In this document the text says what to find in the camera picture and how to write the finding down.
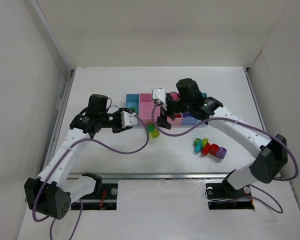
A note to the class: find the large pink bin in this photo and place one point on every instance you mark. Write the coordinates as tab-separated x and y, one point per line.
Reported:
146	106

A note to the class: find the aluminium rail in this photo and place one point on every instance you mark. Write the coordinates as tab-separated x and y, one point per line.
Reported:
160	176

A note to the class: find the green yellow red lego stack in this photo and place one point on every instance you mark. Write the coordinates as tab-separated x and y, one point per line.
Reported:
153	131

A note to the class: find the green lego brick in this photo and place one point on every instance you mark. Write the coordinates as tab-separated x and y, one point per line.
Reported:
134	110

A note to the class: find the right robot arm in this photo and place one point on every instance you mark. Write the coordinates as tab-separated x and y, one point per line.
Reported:
270	152

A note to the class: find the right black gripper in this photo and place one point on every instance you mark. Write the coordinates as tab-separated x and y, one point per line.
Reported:
166	114

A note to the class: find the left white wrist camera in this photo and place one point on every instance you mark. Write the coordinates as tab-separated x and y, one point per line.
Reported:
128	119

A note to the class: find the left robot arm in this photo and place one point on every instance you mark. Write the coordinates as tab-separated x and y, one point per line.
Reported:
48	193

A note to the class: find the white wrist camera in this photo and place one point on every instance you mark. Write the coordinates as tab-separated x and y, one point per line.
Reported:
128	119
159	96

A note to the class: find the left light blue bin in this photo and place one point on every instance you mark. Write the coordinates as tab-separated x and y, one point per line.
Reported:
132	100

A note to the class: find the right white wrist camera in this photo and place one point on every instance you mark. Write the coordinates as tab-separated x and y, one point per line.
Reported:
159	96

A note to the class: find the purple legos in bin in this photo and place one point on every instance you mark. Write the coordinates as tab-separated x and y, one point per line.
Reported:
187	115

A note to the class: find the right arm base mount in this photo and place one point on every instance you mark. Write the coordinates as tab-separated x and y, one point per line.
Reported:
220	197

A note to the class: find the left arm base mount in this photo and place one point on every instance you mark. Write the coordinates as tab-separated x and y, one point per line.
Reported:
106	200

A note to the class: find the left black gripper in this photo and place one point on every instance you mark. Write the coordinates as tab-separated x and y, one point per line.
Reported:
117	124

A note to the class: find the purple blue bin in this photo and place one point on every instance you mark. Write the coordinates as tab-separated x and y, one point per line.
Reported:
188	121

